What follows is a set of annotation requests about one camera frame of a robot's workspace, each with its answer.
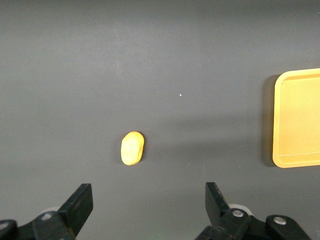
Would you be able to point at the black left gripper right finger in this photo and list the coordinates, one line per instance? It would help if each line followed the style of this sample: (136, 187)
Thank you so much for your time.
(216, 205)

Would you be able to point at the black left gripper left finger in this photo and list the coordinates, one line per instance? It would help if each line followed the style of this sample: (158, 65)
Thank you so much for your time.
(75, 207)

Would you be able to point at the yellow potato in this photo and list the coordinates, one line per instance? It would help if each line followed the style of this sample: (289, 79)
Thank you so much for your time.
(132, 148)

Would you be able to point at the yellow rectangular tray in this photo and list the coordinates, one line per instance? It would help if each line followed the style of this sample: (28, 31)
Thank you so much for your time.
(298, 117)

